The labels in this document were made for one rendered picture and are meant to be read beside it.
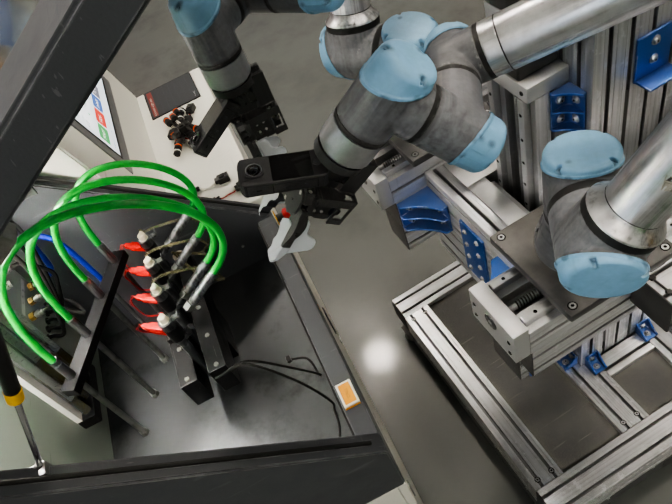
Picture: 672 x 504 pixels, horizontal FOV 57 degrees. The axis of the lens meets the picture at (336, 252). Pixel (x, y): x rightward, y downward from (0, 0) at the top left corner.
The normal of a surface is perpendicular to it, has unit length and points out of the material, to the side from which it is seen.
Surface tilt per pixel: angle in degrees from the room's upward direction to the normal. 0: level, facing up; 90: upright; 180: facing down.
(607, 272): 97
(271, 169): 19
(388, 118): 89
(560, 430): 0
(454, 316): 0
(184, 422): 0
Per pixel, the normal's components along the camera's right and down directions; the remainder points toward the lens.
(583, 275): -0.11, 0.86
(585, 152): -0.26, -0.71
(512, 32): -0.45, 0.18
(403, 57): 0.48, -0.53
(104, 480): 0.40, -0.76
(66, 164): 0.37, 0.65
